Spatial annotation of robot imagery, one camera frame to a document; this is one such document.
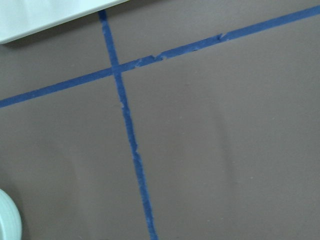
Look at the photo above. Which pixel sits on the green ceramic bowl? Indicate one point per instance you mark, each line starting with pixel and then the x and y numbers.
pixel 10 219

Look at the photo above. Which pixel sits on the cream bear tray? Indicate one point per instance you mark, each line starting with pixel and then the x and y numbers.
pixel 21 18

